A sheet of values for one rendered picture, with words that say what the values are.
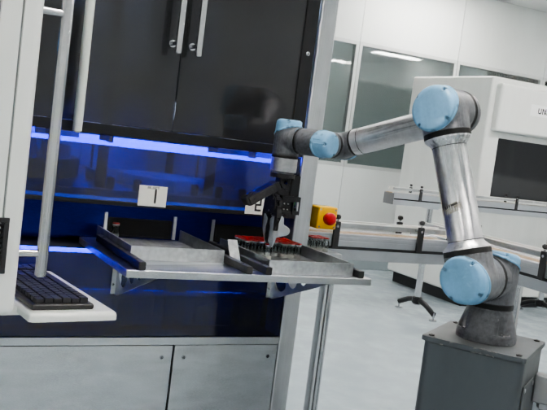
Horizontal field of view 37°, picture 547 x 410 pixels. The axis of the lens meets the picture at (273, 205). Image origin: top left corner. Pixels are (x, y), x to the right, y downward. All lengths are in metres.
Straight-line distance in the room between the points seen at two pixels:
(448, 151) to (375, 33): 6.24
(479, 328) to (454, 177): 0.39
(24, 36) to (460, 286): 1.12
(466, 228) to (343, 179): 6.11
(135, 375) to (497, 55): 7.22
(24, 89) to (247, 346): 1.22
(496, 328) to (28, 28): 1.29
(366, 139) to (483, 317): 0.58
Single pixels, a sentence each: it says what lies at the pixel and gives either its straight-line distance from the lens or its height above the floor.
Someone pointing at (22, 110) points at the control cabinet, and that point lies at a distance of 1.71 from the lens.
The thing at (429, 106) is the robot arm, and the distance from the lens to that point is 2.01.
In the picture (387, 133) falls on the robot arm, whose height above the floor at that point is 1.28.
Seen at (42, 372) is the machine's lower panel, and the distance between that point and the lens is 2.40.
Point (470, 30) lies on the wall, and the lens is 8.92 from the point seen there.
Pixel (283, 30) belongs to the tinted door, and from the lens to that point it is 2.52.
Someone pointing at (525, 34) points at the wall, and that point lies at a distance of 9.43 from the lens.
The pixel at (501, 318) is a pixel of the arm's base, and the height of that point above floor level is 0.86.
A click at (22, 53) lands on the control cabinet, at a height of 1.34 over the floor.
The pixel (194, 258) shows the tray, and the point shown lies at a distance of 2.16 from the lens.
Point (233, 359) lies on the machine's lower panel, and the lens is 2.58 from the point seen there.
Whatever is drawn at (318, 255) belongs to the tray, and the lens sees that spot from 2.41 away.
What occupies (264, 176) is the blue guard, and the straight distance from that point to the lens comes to 2.49.
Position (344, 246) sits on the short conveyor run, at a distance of 2.80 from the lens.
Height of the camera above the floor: 1.24
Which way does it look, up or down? 5 degrees down
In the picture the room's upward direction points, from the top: 7 degrees clockwise
